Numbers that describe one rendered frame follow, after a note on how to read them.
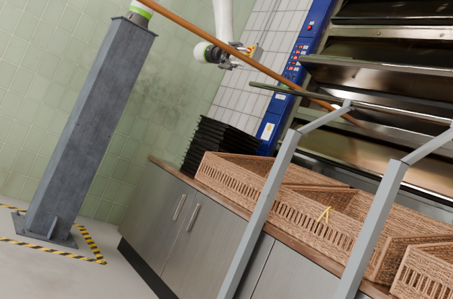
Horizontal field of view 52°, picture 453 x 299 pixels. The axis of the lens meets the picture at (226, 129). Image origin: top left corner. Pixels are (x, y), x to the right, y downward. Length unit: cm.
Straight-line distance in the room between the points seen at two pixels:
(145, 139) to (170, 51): 63
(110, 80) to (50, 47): 62
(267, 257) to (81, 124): 121
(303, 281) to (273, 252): 18
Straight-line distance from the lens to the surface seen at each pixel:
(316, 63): 259
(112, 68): 250
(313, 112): 265
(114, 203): 332
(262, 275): 180
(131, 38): 253
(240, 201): 206
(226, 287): 185
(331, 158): 238
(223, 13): 250
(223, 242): 200
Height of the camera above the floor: 77
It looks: 2 degrees up
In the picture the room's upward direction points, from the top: 23 degrees clockwise
